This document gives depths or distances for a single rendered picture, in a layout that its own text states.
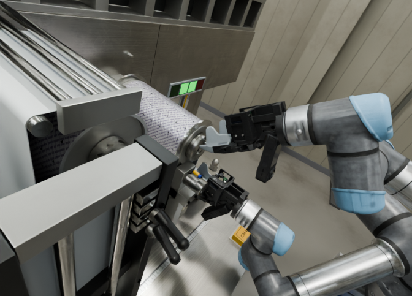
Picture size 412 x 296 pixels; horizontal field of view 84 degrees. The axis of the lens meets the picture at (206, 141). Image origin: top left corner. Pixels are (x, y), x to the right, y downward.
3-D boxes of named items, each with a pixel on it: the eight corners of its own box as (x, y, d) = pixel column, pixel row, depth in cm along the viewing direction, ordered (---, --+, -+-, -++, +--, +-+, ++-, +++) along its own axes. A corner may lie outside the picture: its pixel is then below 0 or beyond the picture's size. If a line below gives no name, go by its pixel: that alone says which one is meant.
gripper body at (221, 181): (219, 166, 70) (253, 190, 66) (211, 185, 75) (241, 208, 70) (205, 177, 64) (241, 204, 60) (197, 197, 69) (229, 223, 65)
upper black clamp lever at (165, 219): (180, 255, 25) (186, 251, 24) (151, 218, 26) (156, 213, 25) (187, 246, 26) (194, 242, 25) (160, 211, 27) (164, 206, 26)
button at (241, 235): (247, 252, 79) (249, 248, 78) (230, 238, 81) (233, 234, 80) (255, 238, 84) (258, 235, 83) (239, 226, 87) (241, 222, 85)
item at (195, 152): (186, 163, 56) (199, 138, 54) (180, 159, 57) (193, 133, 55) (201, 158, 63) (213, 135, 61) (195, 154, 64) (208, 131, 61)
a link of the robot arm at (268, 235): (276, 265, 60) (292, 247, 55) (241, 236, 64) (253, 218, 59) (285, 244, 66) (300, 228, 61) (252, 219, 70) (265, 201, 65)
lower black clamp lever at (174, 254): (170, 267, 27) (176, 267, 26) (149, 230, 27) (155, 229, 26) (178, 259, 28) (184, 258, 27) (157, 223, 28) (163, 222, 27)
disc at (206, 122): (169, 177, 58) (183, 130, 49) (167, 176, 58) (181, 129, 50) (203, 155, 69) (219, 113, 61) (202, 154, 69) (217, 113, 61)
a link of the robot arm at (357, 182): (392, 193, 43) (385, 135, 41) (384, 222, 35) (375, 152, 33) (344, 189, 48) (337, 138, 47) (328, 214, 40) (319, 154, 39)
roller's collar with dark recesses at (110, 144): (111, 200, 33) (115, 168, 30) (87, 176, 35) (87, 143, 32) (145, 180, 38) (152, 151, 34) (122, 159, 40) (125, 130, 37)
